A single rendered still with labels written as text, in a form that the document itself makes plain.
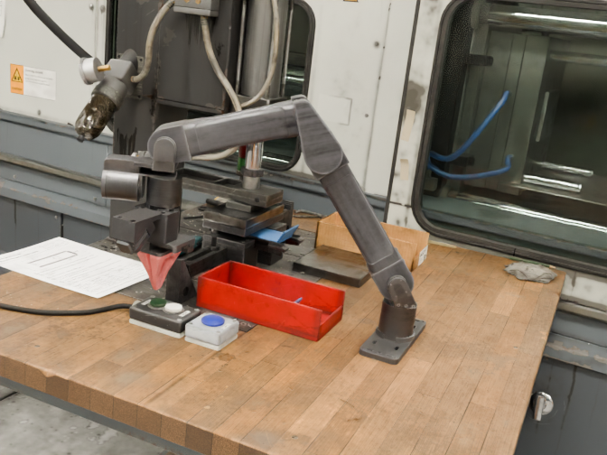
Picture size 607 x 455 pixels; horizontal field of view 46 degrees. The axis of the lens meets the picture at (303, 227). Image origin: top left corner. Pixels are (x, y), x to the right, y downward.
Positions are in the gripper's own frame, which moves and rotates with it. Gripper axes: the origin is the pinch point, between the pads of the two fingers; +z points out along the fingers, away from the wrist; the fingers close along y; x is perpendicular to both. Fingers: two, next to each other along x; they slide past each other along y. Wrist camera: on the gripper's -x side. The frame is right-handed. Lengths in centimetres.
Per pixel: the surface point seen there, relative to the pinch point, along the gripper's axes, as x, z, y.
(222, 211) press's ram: 27.5, -6.6, -3.7
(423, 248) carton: 70, 4, 30
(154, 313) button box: -3.2, 3.9, 1.9
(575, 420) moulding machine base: 91, 47, 74
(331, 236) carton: 58, 3, 10
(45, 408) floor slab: 78, 99, -95
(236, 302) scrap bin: 9.9, 3.8, 10.6
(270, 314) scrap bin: 9.9, 4.0, 17.6
